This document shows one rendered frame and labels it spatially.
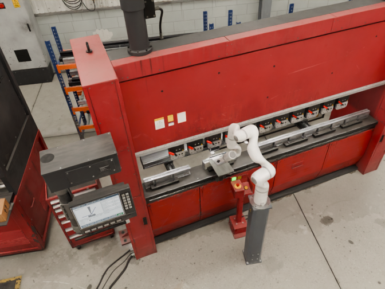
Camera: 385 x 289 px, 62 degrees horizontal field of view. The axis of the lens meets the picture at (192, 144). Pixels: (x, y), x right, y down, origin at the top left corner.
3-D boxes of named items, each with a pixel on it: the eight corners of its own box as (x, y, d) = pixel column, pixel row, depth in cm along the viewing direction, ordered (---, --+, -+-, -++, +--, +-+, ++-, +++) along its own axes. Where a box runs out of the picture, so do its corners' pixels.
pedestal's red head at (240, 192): (234, 199, 347) (235, 188, 335) (230, 188, 358) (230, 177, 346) (252, 195, 350) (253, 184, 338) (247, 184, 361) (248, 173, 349)
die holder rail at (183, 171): (145, 188, 335) (144, 182, 329) (144, 184, 340) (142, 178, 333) (190, 174, 348) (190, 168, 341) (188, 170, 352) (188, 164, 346)
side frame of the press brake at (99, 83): (136, 260, 370) (81, 86, 218) (121, 205, 430) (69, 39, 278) (157, 252, 377) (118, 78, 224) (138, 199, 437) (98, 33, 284)
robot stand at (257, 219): (262, 262, 361) (272, 207, 295) (246, 265, 360) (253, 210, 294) (256, 248, 375) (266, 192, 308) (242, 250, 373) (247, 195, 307)
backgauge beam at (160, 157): (144, 170, 355) (142, 163, 348) (140, 161, 365) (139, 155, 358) (318, 116, 411) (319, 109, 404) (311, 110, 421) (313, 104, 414)
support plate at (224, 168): (218, 176, 328) (218, 176, 327) (207, 160, 346) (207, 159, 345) (234, 171, 332) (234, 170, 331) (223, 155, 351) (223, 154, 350)
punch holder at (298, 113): (291, 124, 356) (293, 111, 345) (286, 119, 362) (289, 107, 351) (302, 120, 360) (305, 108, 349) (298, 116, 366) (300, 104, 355)
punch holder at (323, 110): (321, 114, 366) (324, 102, 355) (316, 110, 372) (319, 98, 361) (332, 111, 370) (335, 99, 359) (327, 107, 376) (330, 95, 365)
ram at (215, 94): (133, 158, 302) (116, 84, 249) (132, 153, 308) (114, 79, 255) (384, 84, 376) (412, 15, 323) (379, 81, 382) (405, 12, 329)
